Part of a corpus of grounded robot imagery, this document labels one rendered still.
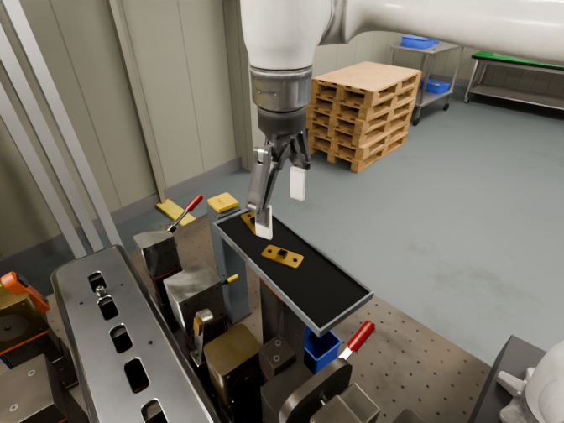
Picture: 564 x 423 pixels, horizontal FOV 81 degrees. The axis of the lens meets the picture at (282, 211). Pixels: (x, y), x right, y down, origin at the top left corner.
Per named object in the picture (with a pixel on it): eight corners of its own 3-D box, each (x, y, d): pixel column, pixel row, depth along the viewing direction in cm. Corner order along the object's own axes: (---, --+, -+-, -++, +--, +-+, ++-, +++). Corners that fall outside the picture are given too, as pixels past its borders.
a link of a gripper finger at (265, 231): (271, 205, 54) (269, 207, 53) (272, 237, 58) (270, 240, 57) (256, 200, 55) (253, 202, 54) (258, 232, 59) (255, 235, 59)
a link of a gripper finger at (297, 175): (289, 167, 64) (291, 165, 65) (289, 197, 68) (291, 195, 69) (304, 170, 63) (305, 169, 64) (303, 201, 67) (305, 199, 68)
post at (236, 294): (221, 310, 114) (203, 205, 88) (240, 299, 117) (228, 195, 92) (232, 325, 109) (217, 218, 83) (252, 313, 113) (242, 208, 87)
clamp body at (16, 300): (25, 389, 93) (-52, 305, 71) (79, 360, 99) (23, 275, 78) (28, 415, 87) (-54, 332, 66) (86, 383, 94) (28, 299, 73)
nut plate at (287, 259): (260, 255, 69) (260, 251, 69) (268, 245, 72) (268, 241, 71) (296, 268, 66) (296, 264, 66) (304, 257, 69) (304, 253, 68)
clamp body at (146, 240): (160, 318, 111) (132, 235, 90) (193, 300, 117) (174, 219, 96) (169, 333, 107) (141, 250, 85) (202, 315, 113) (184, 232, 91)
